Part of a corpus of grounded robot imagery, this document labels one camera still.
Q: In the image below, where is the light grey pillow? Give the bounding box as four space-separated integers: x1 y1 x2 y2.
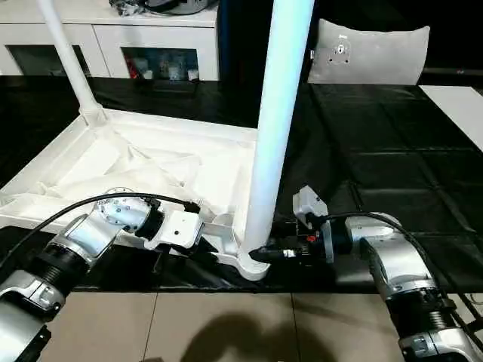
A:
307 18 432 86

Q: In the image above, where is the white plastic table leg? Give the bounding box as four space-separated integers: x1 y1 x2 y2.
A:
36 0 108 127
238 0 316 266

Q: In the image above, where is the black work mat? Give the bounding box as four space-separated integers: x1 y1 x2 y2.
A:
0 75 483 293

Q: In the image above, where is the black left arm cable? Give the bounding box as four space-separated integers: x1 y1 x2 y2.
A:
0 192 202 274

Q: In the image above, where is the white plastic table top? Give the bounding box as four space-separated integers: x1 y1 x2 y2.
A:
0 108 271 283

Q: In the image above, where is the white glass-door cabinet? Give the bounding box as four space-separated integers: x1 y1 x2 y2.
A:
0 0 221 82

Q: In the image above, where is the white flat board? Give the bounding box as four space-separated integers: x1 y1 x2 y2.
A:
419 84 483 153

